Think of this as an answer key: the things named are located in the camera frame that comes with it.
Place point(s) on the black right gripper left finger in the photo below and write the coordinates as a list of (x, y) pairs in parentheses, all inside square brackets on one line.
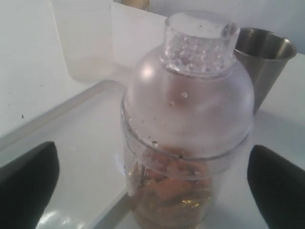
[(26, 186)]

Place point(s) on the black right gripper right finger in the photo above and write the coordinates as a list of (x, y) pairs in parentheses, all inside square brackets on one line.
[(278, 188)]

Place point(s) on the clear plastic dome lid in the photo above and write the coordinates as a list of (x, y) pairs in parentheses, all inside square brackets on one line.
[(190, 99)]

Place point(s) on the stainless steel cup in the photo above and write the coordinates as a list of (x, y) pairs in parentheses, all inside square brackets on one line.
[(264, 54)]

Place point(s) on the clear plastic shaker cup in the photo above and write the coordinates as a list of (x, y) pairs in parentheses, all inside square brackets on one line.
[(216, 136)]

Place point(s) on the white plastic tray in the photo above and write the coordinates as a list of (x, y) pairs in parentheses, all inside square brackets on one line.
[(87, 134)]

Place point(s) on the translucent plastic container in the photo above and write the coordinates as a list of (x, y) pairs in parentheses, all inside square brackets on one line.
[(84, 29)]

